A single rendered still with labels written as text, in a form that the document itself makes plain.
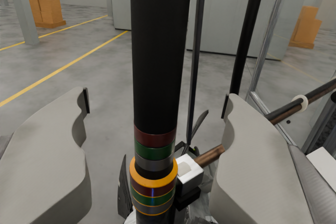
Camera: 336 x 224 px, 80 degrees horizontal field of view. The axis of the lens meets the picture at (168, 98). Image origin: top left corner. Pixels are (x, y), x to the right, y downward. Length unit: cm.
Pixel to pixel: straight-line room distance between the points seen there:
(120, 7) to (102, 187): 650
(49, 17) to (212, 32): 553
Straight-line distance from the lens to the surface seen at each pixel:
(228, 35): 576
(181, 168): 22
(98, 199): 209
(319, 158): 67
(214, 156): 25
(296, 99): 40
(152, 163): 16
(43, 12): 854
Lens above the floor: 172
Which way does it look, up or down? 30 degrees down
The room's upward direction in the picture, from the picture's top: 4 degrees clockwise
